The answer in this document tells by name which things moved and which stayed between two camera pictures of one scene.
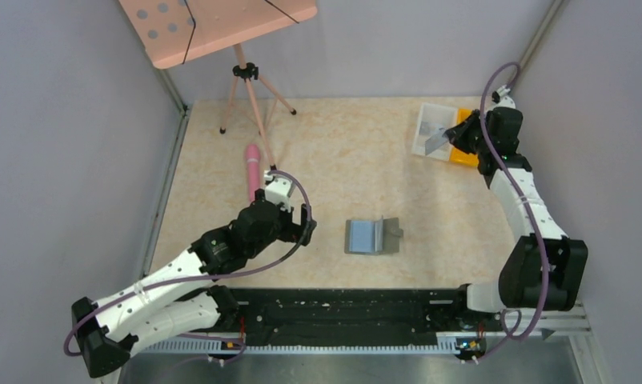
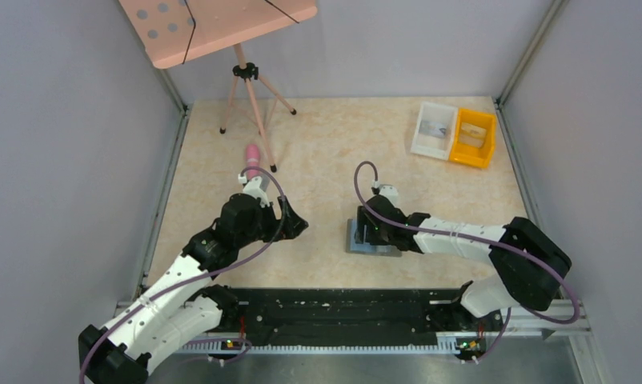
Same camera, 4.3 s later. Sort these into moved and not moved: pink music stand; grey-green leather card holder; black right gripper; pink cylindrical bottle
Moved: black right gripper
Not moved: pink music stand; pink cylindrical bottle; grey-green leather card holder
